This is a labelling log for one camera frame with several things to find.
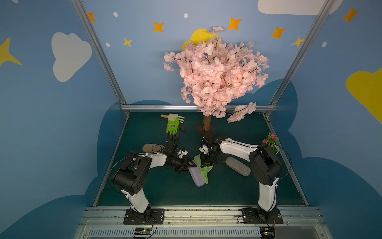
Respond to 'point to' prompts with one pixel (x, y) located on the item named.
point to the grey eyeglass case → (238, 166)
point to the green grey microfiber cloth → (204, 171)
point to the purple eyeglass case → (196, 174)
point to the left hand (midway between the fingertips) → (194, 167)
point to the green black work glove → (174, 124)
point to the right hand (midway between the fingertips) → (202, 164)
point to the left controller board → (143, 231)
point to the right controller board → (267, 232)
